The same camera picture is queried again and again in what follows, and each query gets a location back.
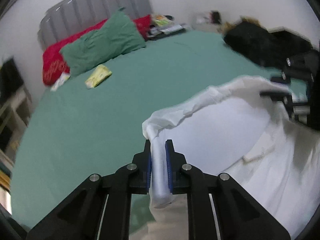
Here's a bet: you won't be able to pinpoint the stack of books and magazines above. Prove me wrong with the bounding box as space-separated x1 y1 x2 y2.
146 14 192 41

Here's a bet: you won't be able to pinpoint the white small packet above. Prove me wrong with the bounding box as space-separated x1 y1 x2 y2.
50 73 71 92

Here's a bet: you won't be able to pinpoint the red pillow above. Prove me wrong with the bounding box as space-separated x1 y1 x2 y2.
42 14 151 86

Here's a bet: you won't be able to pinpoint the yellow tissue pack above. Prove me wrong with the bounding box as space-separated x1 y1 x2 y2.
85 64 112 89

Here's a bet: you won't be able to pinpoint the green pillow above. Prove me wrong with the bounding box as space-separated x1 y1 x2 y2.
60 9 146 76

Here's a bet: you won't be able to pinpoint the black coat with fur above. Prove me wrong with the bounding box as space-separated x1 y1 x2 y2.
223 20 313 69

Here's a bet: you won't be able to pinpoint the grey padded headboard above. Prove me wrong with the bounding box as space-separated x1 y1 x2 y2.
37 0 153 50

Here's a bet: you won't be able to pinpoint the white garment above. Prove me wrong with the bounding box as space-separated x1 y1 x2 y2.
142 76 319 239

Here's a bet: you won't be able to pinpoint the green bed sheet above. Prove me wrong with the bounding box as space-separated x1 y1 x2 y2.
11 30 279 230

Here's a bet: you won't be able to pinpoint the items on far nightstand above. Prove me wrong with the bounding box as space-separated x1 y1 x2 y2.
194 10 222 25

